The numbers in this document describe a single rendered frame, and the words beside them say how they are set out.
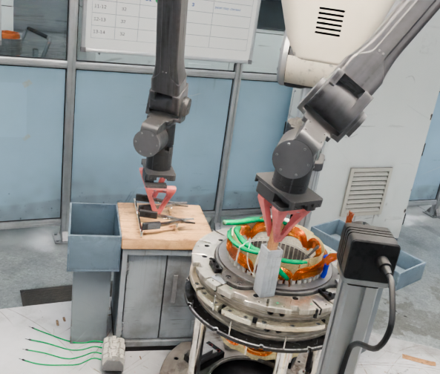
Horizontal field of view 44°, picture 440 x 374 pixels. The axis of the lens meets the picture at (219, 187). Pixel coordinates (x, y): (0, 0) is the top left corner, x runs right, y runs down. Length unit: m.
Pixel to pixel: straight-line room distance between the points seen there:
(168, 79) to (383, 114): 2.44
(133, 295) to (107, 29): 2.07
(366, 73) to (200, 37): 2.49
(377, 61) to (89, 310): 0.81
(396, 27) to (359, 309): 0.44
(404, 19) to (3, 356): 1.02
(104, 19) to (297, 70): 1.84
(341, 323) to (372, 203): 3.13
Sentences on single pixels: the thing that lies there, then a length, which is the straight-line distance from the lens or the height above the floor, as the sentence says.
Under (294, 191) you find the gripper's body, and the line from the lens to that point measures 0.85.
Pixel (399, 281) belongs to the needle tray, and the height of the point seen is 1.04.
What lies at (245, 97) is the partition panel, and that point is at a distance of 3.51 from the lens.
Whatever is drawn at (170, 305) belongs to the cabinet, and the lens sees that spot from 1.26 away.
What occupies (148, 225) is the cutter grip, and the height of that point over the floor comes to 1.09.
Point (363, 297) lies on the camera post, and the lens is 0.53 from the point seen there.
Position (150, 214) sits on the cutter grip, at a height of 1.09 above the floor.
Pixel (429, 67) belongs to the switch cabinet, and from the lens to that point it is 3.59.
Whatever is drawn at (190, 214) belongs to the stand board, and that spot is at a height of 1.06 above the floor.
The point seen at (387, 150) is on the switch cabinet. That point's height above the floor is 0.74.
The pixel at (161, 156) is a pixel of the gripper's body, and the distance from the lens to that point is 1.20.
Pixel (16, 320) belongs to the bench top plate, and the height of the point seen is 0.78.
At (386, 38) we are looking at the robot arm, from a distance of 0.83.
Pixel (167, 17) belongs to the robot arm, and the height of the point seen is 1.51.
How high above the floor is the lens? 1.59
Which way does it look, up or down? 21 degrees down
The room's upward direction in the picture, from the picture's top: 8 degrees clockwise
